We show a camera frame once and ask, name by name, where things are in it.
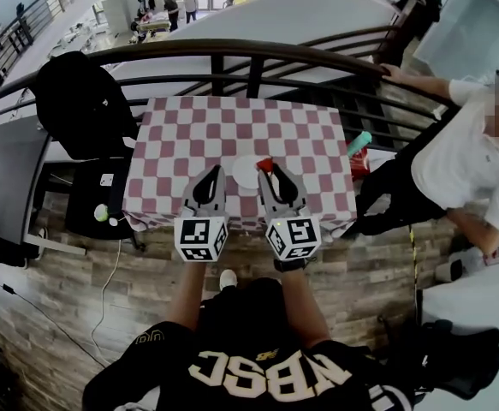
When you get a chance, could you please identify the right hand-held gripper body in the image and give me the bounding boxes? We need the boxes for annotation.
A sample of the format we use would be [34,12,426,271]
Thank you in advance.
[260,199,323,262]

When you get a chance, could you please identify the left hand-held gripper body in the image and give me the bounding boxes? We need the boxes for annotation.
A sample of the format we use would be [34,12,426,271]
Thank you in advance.
[174,199,230,264]

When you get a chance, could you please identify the white plate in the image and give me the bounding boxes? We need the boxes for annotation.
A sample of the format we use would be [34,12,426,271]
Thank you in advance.
[231,155,262,190]

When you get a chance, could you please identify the person's right forearm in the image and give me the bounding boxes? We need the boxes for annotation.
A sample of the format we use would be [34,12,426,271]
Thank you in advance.
[279,267,332,349]

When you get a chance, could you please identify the person's left forearm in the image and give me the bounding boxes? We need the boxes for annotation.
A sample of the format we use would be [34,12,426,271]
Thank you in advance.
[165,259,208,332]

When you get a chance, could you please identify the black wristwatch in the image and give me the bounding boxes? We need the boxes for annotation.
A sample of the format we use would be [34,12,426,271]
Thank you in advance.
[273,257,308,273]

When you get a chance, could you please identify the person's white shoe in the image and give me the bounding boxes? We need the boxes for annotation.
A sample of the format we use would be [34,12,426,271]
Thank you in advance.
[218,269,238,292]

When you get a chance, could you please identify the pink white checkered tablecloth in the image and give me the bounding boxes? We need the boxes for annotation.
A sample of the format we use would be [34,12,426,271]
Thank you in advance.
[122,95,359,241]

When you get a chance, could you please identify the red bag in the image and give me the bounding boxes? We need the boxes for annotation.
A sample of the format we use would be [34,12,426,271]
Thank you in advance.
[349,150,373,180]

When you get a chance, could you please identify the teal bottle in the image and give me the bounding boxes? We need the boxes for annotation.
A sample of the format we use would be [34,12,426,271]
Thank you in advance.
[346,130,373,159]

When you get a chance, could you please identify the person's black trousers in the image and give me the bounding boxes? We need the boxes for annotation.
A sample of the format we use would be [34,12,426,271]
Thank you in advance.
[196,277,295,350]

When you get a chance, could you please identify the black chair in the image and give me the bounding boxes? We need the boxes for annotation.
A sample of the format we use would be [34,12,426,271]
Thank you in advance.
[63,158,146,252]

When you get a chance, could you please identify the yellow black striped strip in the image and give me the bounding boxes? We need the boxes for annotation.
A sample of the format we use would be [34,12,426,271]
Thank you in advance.
[407,223,419,300]

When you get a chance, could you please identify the dark metal railing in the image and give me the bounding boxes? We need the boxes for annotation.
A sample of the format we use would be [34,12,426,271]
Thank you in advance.
[0,26,460,153]

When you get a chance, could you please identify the person's black printed jersey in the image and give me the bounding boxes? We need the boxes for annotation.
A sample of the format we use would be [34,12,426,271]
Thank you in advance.
[81,321,417,411]

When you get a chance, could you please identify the grey desk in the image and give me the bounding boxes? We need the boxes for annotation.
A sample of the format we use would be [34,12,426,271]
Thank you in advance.
[0,120,54,248]

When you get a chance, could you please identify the white table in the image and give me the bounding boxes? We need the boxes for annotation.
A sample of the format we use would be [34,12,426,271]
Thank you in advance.
[418,257,499,411]

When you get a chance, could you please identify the white cabinet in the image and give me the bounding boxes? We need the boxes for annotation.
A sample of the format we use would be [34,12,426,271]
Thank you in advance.
[102,0,132,36]

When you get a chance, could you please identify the black bag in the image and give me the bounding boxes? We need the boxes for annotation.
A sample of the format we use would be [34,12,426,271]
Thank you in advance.
[380,318,499,402]

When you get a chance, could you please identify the white cable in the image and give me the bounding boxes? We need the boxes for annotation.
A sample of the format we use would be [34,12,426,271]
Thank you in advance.
[91,237,124,359]

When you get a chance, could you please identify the black cable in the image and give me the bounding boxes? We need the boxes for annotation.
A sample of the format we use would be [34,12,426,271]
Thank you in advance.
[0,271,110,368]

